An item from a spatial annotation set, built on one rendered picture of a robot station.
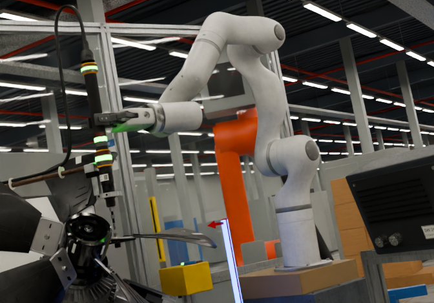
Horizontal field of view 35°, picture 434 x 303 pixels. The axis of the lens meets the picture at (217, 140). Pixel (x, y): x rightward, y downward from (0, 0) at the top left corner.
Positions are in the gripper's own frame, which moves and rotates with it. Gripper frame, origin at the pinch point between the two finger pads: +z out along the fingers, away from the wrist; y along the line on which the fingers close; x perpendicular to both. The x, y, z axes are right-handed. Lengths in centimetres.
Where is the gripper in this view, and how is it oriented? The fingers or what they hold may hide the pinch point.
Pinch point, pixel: (97, 121)
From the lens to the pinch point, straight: 185.9
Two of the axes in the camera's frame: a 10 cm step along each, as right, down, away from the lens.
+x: -1.8, -9.8, 1.3
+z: -8.2, 0.7, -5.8
